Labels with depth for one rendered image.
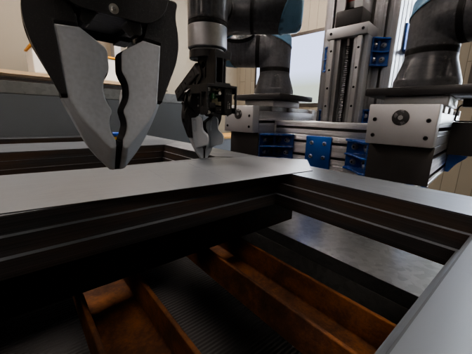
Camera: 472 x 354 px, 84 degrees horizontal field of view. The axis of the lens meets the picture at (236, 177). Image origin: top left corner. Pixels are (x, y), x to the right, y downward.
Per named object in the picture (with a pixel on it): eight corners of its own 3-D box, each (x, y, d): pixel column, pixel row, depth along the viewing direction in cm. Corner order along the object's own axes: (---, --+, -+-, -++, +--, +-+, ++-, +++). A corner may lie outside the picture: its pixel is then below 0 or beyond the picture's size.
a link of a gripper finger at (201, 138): (203, 164, 51) (203, 116, 49) (187, 160, 56) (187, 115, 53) (215, 163, 53) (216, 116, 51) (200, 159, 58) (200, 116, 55)
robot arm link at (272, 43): (291, 66, 94) (294, 24, 91) (254, 66, 96) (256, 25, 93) (289, 71, 106) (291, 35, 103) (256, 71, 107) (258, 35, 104)
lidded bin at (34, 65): (76, 81, 294) (74, 57, 288) (88, 79, 268) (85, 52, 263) (26, 76, 262) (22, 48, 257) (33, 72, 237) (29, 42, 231)
